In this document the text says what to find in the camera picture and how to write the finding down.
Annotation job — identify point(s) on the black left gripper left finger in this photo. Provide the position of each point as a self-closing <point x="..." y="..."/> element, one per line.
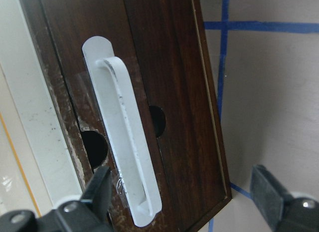
<point x="87" y="214"/>

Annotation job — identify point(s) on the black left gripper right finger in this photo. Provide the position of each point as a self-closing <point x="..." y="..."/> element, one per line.
<point x="282" y="210"/>

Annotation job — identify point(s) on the white drawer handle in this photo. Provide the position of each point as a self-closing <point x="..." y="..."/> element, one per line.
<point x="118" y="107"/>

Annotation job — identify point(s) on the brown wooden drawer cabinet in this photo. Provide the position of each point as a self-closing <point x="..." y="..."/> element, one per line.
<point x="163" y="45"/>

